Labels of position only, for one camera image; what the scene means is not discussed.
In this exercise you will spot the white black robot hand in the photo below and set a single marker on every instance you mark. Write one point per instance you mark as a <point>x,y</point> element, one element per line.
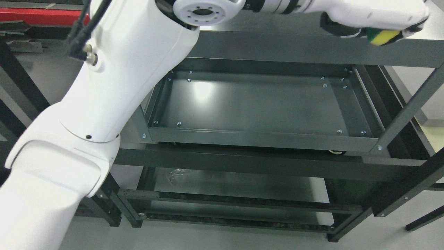
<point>350,18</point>

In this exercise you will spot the green yellow sponge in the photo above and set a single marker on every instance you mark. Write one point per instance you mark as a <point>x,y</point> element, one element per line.
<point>380,37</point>

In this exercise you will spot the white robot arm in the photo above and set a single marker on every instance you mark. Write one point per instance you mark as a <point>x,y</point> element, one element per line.
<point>66,153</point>

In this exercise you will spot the dark metal shelf rack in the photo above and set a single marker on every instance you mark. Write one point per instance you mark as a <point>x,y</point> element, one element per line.
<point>271,91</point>

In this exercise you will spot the red metal beam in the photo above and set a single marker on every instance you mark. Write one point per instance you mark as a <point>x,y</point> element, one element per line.
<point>49,17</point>

